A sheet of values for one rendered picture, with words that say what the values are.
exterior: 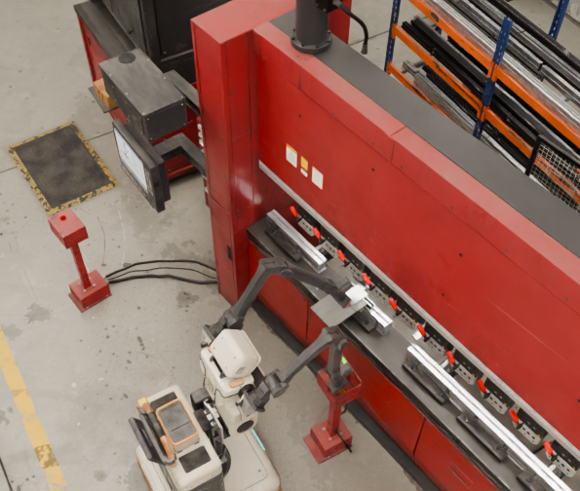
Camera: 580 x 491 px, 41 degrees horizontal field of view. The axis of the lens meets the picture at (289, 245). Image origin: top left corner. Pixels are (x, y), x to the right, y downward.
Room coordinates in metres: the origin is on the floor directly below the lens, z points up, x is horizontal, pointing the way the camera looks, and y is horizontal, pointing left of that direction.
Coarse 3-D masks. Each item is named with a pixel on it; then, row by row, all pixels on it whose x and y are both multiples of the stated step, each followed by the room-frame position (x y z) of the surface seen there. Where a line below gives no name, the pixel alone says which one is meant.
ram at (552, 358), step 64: (256, 64) 3.15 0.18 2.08; (320, 128) 2.78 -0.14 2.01; (320, 192) 2.75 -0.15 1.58; (384, 192) 2.42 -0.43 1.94; (384, 256) 2.38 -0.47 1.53; (448, 256) 2.10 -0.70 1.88; (448, 320) 2.03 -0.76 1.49; (512, 320) 1.81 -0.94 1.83; (576, 320) 1.64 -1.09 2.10; (512, 384) 1.72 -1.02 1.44; (576, 384) 1.54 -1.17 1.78; (576, 448) 1.44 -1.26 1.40
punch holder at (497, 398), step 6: (486, 378) 1.81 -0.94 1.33; (486, 384) 1.81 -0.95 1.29; (492, 384) 1.79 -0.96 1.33; (486, 390) 1.79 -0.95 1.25; (492, 390) 1.78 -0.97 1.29; (498, 390) 1.76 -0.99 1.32; (492, 396) 1.76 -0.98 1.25; (498, 396) 1.75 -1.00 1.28; (504, 396) 1.73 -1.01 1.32; (492, 402) 1.75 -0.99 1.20; (498, 402) 1.73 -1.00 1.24; (504, 402) 1.72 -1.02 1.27; (510, 402) 1.71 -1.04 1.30; (498, 408) 1.73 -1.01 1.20; (504, 408) 1.71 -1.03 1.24
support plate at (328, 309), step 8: (328, 296) 2.50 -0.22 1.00; (320, 304) 2.44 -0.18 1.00; (328, 304) 2.44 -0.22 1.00; (336, 304) 2.44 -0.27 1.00; (360, 304) 2.45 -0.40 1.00; (320, 312) 2.39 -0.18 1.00; (328, 312) 2.39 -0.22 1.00; (336, 312) 2.39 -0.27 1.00; (344, 312) 2.39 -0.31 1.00; (352, 312) 2.39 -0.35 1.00; (328, 320) 2.34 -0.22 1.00; (336, 320) 2.34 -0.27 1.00; (344, 320) 2.34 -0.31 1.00
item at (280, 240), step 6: (270, 228) 3.06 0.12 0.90; (270, 234) 3.02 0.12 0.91; (276, 234) 3.02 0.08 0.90; (276, 240) 2.97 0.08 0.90; (282, 240) 2.97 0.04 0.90; (282, 246) 2.92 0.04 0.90; (288, 246) 2.92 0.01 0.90; (288, 252) 2.88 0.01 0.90; (294, 258) 2.83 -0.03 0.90; (300, 258) 2.85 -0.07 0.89
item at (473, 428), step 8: (464, 416) 1.83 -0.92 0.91; (464, 424) 1.79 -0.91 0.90; (472, 424) 1.79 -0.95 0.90; (472, 432) 1.74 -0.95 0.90; (480, 432) 1.74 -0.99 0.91; (480, 440) 1.70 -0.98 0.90; (488, 440) 1.70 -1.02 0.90; (488, 448) 1.66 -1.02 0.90; (496, 456) 1.62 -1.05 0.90; (504, 456) 1.62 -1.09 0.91
